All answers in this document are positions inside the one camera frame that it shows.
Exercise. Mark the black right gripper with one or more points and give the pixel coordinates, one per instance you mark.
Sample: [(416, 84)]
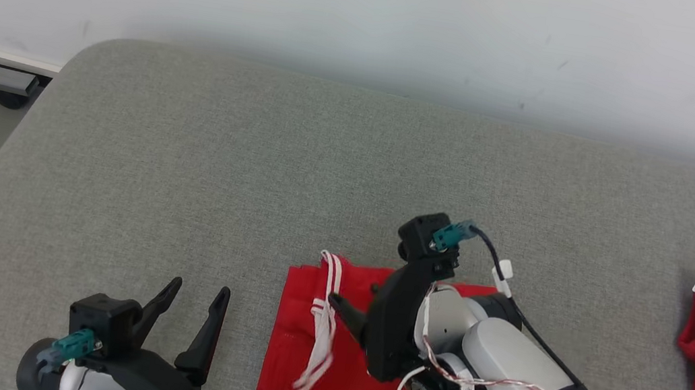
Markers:
[(393, 331)]

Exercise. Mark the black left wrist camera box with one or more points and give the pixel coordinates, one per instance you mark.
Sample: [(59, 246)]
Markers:
[(106, 317)]

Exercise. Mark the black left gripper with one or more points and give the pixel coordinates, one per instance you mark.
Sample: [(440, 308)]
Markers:
[(158, 382)]

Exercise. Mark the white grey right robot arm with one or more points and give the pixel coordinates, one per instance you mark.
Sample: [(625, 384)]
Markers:
[(509, 354)]

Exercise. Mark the black caster wheel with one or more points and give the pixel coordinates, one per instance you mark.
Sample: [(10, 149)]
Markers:
[(8, 100)]

